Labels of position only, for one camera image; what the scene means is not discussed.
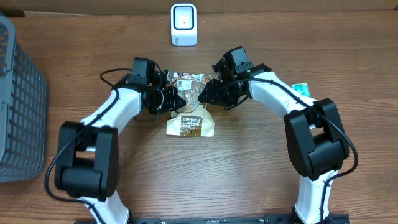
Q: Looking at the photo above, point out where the beige snack pouch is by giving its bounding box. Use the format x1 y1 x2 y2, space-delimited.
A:
166 72 215 137

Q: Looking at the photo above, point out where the teal tissue packet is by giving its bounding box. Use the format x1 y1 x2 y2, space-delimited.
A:
291 83 310 97

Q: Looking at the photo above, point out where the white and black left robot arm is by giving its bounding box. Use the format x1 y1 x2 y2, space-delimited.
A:
44 57 186 223

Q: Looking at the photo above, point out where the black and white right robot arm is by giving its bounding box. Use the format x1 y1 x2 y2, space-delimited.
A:
198 46 350 223

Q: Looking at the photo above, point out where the white barcode scanner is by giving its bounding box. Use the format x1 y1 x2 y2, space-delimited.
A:
170 3 197 47

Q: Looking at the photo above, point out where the grey plastic mesh basket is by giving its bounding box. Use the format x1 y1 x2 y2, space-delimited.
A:
1 16 49 183

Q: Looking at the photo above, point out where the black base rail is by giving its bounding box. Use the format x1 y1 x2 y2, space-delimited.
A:
74 214 351 224

